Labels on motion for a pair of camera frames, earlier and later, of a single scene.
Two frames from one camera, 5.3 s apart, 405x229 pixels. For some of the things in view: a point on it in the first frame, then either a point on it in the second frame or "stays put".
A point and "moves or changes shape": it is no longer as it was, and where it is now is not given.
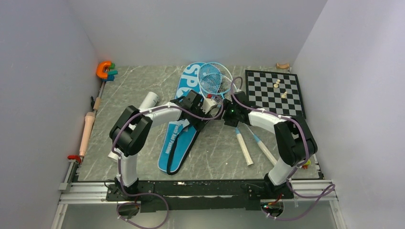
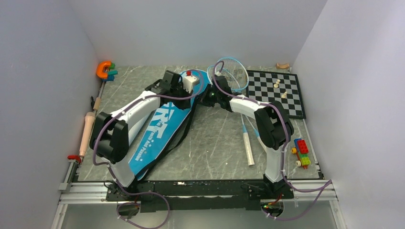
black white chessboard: (278, 93) stays put
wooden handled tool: (97, 100) stays put
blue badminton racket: (228, 91) stays put
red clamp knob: (75, 157) stays put
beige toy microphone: (89, 119) stays put
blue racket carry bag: (178, 139) moves or changes shape
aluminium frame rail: (315, 190) stays put
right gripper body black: (230, 114) to (210, 97)
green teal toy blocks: (111, 73) stays put
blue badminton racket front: (210, 79) moves or changes shape
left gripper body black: (196, 122) to (180, 91)
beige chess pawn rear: (276, 85) stays put
